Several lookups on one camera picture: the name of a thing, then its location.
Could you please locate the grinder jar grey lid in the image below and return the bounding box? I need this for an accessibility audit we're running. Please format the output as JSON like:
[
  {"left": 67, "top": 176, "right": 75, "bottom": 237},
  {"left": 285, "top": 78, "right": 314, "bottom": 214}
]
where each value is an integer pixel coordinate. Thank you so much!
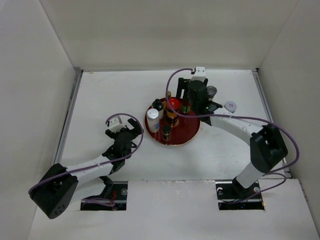
[{"left": 207, "top": 85, "right": 218, "bottom": 101}]

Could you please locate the sauce bottle yellow cap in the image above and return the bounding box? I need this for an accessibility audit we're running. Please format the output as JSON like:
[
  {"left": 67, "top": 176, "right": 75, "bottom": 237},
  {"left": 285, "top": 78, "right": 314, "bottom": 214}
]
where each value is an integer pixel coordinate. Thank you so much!
[{"left": 180, "top": 99, "right": 191, "bottom": 115}]

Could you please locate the white jar silver lid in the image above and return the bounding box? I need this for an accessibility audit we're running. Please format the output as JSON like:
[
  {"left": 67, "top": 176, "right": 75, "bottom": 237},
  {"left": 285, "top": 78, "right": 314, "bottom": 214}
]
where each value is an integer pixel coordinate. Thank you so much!
[{"left": 146, "top": 108, "right": 160, "bottom": 133}]

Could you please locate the small black cap spice jar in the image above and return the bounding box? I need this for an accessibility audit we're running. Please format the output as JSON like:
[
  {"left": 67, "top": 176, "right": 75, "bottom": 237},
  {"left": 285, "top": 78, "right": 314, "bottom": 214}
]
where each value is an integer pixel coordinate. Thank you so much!
[{"left": 162, "top": 125, "right": 172, "bottom": 142}]

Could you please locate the white jar black pump lid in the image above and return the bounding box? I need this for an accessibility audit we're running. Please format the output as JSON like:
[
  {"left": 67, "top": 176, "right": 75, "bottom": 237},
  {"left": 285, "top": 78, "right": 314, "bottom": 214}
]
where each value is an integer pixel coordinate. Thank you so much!
[{"left": 151, "top": 98, "right": 164, "bottom": 120}]

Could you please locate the jar with red lid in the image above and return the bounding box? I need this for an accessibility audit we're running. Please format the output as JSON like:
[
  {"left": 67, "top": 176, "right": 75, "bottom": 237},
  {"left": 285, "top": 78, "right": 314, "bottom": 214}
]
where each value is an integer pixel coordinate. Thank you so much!
[{"left": 165, "top": 98, "right": 180, "bottom": 128}]

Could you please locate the jar silver lid red label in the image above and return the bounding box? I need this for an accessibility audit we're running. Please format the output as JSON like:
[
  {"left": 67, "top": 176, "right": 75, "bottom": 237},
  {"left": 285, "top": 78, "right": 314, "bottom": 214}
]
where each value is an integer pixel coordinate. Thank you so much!
[{"left": 224, "top": 101, "right": 238, "bottom": 114}]

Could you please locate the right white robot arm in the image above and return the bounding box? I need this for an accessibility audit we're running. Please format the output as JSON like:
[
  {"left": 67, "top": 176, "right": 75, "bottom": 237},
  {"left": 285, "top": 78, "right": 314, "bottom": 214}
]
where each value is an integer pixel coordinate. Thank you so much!
[{"left": 176, "top": 77, "right": 288, "bottom": 198}]

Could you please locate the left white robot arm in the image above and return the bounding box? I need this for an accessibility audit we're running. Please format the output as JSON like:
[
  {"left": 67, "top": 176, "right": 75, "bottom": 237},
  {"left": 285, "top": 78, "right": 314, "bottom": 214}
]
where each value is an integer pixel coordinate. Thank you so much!
[{"left": 28, "top": 113, "right": 144, "bottom": 219}]

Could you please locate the round red lacquer tray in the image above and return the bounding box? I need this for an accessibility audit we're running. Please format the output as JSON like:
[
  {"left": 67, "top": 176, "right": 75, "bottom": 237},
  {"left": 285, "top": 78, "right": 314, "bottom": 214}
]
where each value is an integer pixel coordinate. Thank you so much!
[{"left": 144, "top": 97, "right": 201, "bottom": 146}]

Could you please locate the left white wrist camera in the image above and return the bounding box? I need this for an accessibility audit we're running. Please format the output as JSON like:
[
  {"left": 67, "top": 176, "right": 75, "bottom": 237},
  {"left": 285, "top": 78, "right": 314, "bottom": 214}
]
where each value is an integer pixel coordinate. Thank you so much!
[{"left": 105, "top": 115, "right": 125, "bottom": 133}]

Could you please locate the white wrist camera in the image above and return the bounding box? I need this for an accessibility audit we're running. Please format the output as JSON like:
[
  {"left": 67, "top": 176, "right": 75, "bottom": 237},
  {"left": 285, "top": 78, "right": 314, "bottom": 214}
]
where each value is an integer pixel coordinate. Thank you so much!
[
  {"left": 190, "top": 66, "right": 207, "bottom": 82},
  {"left": 105, "top": 115, "right": 125, "bottom": 133}
]

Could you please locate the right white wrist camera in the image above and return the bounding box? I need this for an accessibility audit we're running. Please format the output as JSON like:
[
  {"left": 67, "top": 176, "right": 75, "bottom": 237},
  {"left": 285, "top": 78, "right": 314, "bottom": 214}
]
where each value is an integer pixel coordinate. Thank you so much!
[{"left": 190, "top": 66, "right": 207, "bottom": 82}]

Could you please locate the left aluminium table rail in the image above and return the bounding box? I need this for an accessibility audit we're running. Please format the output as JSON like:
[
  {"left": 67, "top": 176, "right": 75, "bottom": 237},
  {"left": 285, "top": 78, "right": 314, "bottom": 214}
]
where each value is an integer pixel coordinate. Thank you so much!
[{"left": 53, "top": 67, "right": 84, "bottom": 164}]

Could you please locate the aluminium table rail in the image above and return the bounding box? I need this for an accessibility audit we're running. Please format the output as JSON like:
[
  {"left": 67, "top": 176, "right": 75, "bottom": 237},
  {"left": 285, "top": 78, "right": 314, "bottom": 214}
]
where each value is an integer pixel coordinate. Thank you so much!
[
  {"left": 53, "top": 67, "right": 84, "bottom": 164},
  {"left": 251, "top": 68, "right": 292, "bottom": 179}
]

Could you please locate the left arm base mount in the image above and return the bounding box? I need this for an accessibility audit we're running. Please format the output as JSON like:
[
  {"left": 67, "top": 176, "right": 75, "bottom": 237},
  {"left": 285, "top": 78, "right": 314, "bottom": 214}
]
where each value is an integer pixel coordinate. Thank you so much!
[{"left": 80, "top": 176, "right": 129, "bottom": 211}]

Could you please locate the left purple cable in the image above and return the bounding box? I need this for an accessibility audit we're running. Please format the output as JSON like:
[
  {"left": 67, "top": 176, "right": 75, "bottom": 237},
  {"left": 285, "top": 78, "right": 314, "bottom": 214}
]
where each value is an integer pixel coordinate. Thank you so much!
[{"left": 27, "top": 113, "right": 145, "bottom": 207}]

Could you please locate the right aluminium table rail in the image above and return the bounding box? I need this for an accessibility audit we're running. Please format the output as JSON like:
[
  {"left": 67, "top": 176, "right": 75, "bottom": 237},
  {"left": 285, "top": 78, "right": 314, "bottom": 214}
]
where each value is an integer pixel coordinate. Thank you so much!
[{"left": 251, "top": 68, "right": 292, "bottom": 179}]

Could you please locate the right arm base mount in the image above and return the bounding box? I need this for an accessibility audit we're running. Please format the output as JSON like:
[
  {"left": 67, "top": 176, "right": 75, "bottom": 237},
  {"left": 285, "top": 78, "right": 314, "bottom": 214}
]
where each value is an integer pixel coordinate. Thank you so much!
[{"left": 215, "top": 180, "right": 265, "bottom": 211}]

